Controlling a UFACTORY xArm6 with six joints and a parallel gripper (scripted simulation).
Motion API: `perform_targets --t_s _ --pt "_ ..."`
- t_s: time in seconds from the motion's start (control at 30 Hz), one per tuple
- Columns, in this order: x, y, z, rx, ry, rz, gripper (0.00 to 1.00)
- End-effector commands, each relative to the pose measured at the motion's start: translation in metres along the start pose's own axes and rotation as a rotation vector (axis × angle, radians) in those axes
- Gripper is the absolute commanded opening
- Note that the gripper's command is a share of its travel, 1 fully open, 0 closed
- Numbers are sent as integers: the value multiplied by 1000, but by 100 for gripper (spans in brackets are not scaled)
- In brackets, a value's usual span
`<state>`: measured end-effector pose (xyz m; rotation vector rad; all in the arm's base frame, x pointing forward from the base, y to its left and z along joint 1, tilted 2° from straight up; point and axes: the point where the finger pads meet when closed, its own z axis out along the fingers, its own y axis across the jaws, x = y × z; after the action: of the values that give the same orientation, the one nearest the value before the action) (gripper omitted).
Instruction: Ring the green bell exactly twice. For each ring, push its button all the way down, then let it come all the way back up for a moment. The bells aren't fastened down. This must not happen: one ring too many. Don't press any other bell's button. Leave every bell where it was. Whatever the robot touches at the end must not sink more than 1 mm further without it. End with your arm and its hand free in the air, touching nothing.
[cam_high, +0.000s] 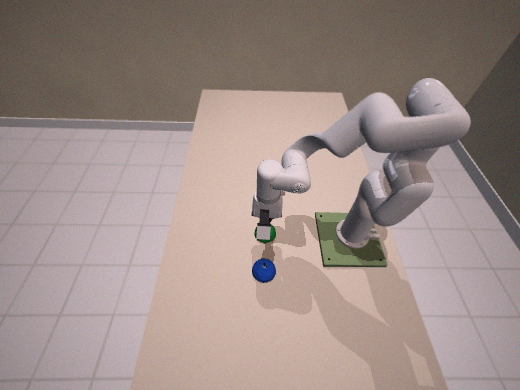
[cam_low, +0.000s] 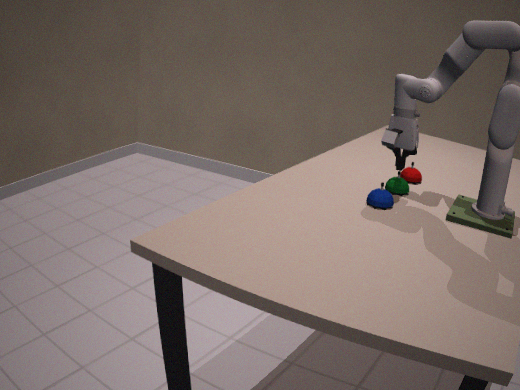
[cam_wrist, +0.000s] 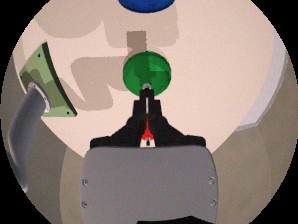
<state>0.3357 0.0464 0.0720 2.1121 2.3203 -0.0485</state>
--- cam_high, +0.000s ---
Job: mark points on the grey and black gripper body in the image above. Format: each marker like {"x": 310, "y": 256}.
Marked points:
{"x": 275, "y": 210}

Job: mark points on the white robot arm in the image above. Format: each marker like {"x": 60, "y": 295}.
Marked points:
{"x": 386, "y": 130}

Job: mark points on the blue bell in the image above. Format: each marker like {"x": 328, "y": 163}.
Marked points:
{"x": 263, "y": 270}

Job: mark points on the green bell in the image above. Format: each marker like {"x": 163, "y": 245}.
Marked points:
{"x": 272, "y": 235}

